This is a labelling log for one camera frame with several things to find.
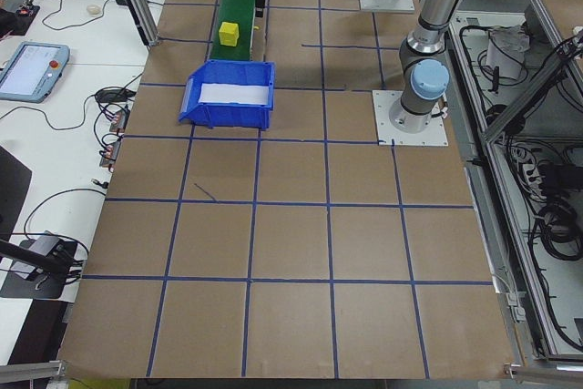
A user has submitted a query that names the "small terminal board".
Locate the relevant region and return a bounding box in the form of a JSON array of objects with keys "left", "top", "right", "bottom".
[
  {"left": 98, "top": 136, "right": 122, "bottom": 168},
  {"left": 108, "top": 108, "right": 130, "bottom": 133}
]

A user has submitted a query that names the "gray box device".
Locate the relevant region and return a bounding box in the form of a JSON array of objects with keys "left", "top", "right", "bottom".
[{"left": 9, "top": 230, "right": 63, "bottom": 282}]

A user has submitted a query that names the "black flat panel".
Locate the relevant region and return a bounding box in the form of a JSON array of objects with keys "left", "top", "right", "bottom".
[{"left": 0, "top": 145, "right": 33, "bottom": 244}]

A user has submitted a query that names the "yellow foam block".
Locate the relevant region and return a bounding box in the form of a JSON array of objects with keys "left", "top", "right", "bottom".
[{"left": 218, "top": 21, "right": 240, "bottom": 48}]

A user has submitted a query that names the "black stand base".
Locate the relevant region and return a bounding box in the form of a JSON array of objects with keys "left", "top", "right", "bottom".
[{"left": 0, "top": 237, "right": 79, "bottom": 302}]

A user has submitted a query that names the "white plastic bag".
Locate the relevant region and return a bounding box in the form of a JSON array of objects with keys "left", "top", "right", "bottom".
[{"left": 486, "top": 24, "right": 532, "bottom": 81}]

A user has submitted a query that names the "green conveyor belt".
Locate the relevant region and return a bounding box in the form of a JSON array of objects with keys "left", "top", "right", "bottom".
[{"left": 210, "top": 0, "right": 256, "bottom": 62}]

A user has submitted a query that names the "black cable coil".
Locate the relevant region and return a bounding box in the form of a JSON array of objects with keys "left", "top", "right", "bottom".
[{"left": 532, "top": 197, "right": 583, "bottom": 262}]

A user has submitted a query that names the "light blue teach pendant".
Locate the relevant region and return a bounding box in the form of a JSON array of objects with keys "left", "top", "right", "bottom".
[{"left": 0, "top": 41, "right": 71, "bottom": 103}]

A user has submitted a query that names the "blue plastic storage bin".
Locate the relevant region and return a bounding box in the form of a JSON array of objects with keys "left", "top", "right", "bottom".
[{"left": 176, "top": 59, "right": 277, "bottom": 130}]

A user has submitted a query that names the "person in dark clothes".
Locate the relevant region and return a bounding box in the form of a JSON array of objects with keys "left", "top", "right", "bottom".
[{"left": 0, "top": 0, "right": 26, "bottom": 39}]

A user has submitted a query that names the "V-shaped metal bar frame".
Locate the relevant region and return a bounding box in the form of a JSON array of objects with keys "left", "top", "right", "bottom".
[{"left": 444, "top": 0, "right": 583, "bottom": 363}]

